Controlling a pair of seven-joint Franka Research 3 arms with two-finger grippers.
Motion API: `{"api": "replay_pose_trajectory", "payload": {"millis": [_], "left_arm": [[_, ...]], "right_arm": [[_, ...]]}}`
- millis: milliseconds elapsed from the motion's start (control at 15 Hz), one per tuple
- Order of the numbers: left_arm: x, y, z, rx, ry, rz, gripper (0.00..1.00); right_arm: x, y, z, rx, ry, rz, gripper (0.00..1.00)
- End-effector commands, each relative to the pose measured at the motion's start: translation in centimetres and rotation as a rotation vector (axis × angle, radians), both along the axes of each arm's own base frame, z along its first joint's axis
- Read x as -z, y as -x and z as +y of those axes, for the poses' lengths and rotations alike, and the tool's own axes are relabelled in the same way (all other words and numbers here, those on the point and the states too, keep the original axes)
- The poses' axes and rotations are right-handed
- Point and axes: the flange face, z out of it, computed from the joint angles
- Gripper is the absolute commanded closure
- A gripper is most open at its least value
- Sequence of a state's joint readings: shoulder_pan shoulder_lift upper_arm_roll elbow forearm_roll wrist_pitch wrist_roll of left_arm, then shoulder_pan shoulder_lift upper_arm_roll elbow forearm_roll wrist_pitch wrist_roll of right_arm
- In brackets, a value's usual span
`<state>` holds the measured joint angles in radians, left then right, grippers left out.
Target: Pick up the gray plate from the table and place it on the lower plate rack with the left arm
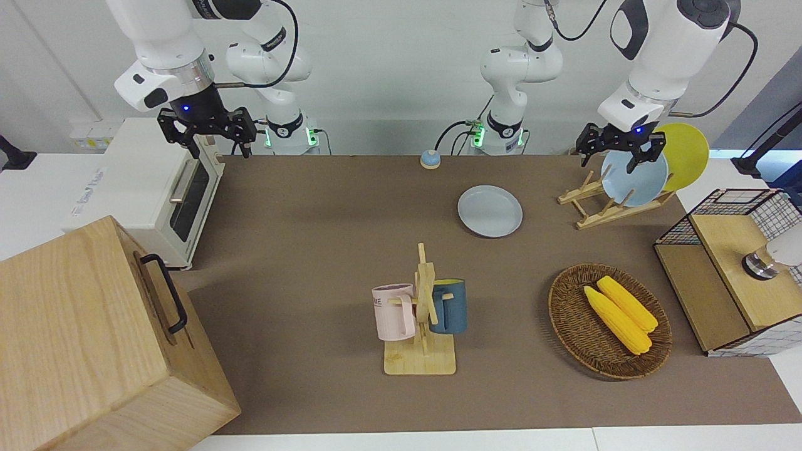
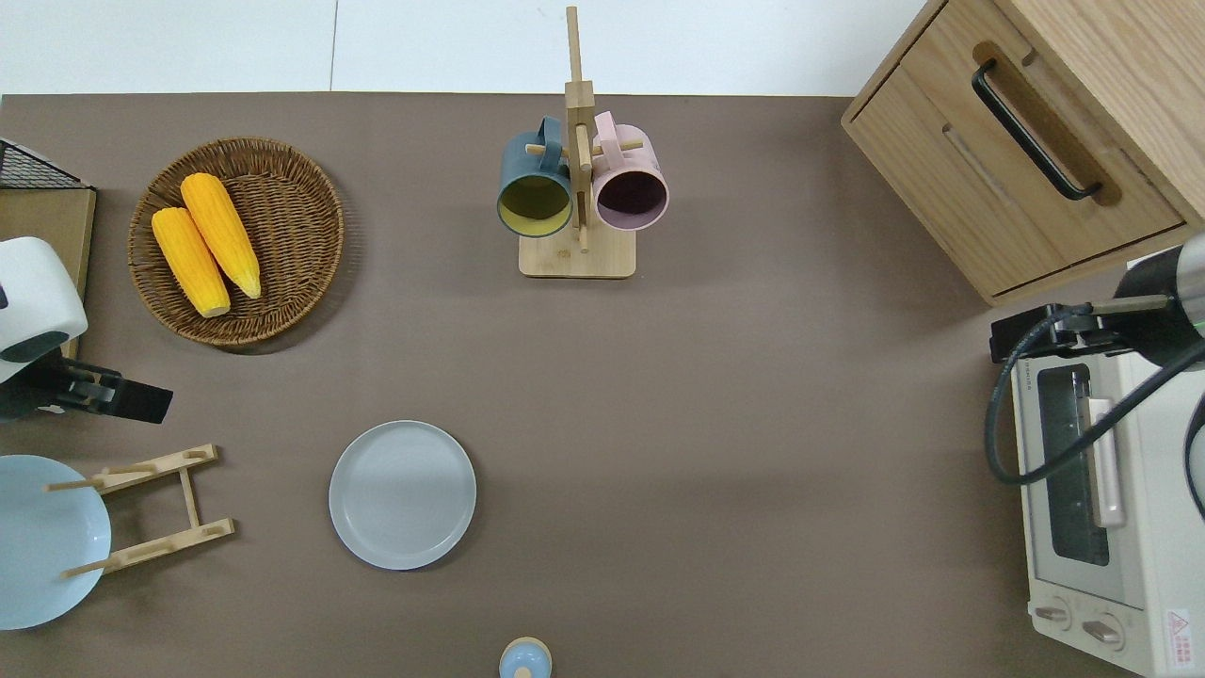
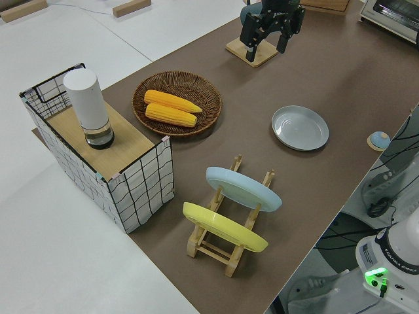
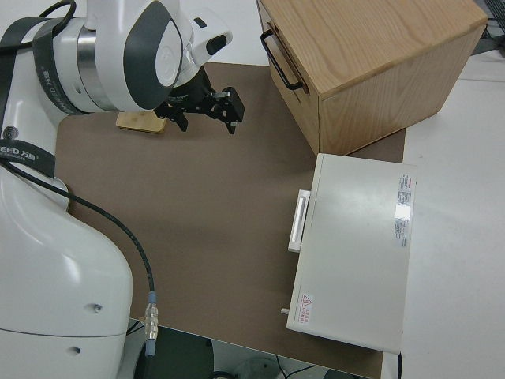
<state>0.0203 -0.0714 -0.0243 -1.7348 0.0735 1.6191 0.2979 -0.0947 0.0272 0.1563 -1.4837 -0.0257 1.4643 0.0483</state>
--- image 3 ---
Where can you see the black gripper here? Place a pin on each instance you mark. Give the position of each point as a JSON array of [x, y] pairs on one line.
[[278, 10]]

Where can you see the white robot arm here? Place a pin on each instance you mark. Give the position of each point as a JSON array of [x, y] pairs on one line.
[[386, 261]]

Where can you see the yellow plate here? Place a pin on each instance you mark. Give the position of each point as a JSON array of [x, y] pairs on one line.
[[222, 225]]

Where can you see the gray plate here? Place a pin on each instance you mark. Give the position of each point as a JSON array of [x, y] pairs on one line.
[[299, 129]]

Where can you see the white cylindrical bottle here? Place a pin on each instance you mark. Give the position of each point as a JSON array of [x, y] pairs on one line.
[[88, 104]]

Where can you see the wooden mug tree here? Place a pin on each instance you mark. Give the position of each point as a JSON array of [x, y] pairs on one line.
[[262, 54]]

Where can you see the pink binder clip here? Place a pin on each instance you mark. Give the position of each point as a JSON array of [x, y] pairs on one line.
[[116, 177], [166, 140]]

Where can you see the teal mug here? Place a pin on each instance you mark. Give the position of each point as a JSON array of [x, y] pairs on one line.
[[245, 14]]

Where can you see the light blue plate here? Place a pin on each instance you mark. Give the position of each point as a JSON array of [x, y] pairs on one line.
[[242, 188]]

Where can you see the wooden cabinet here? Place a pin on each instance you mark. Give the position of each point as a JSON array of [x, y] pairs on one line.
[[327, 5]]

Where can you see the blue call bell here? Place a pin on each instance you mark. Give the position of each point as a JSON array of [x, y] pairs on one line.
[[379, 140]]

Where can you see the wooden block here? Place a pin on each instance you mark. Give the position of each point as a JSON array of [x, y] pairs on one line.
[[131, 8], [23, 10]]

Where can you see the wooden plate rack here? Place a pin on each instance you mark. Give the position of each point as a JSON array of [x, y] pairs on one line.
[[214, 252]]

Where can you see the round wicker basket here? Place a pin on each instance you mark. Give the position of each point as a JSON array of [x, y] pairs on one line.
[[209, 95]]

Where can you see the wooden board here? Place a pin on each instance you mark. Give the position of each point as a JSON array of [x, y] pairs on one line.
[[124, 144]]

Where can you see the brown table mat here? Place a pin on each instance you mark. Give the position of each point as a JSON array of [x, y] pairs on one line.
[[229, 147]]

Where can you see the white toaster oven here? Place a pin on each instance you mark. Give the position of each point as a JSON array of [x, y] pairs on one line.
[[393, 18]]

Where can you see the yellow corn cob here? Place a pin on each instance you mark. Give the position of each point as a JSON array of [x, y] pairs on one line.
[[170, 100], [170, 116]]

